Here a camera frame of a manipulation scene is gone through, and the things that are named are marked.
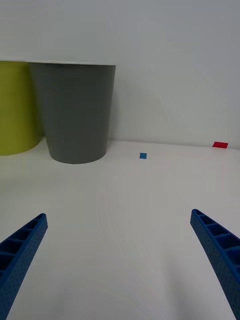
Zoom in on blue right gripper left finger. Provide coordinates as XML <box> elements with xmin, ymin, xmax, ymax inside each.
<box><xmin>0</xmin><ymin>212</ymin><xmax>49</xmax><ymax>320</ymax></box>

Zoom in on yellow-green plastic waste bin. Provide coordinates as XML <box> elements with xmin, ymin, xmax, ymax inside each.
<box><xmin>0</xmin><ymin>60</ymin><xmax>46</xmax><ymax>157</ymax></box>

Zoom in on grey plastic waste bin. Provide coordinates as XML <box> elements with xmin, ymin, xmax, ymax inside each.
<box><xmin>28</xmin><ymin>61</ymin><xmax>117</xmax><ymax>165</ymax></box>

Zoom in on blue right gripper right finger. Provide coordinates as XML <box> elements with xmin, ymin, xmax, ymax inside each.
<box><xmin>190</xmin><ymin>208</ymin><xmax>240</xmax><ymax>320</ymax></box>

